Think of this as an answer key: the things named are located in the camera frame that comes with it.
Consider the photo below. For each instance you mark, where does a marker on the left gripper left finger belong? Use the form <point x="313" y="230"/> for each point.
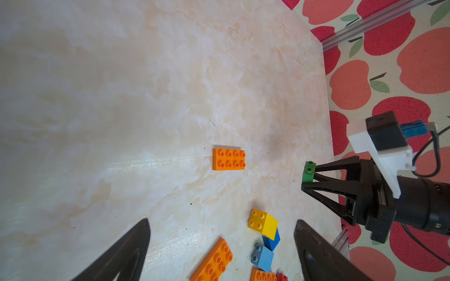
<point x="124" y="261"/>

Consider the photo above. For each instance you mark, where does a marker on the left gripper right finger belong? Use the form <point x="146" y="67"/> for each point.
<point x="319" y="260"/>

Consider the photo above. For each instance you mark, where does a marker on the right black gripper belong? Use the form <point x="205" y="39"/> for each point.
<point x="371" y="205"/>

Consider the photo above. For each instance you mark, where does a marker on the green square lego brick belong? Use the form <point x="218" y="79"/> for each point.
<point x="309" y="172"/>

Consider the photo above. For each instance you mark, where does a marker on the dark blue lego brick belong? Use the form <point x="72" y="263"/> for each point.
<point x="271" y="244"/>

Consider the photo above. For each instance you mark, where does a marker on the orange lego plate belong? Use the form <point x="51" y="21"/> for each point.
<point x="228" y="159"/>
<point x="260" y="275"/>
<point x="215" y="263"/>

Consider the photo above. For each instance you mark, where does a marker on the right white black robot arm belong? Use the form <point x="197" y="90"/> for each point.
<point x="423" y="204"/>

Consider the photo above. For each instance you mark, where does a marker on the red lego brick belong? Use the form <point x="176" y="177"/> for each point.
<point x="281" y="277"/>

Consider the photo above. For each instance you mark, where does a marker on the light blue lego brick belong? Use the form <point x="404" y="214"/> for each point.
<point x="262" y="258"/>

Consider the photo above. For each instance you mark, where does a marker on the yellow square lego brick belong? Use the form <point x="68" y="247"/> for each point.
<point x="263" y="223"/>

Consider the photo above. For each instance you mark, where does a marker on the right aluminium frame post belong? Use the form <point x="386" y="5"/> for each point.
<point x="373" y="21"/>

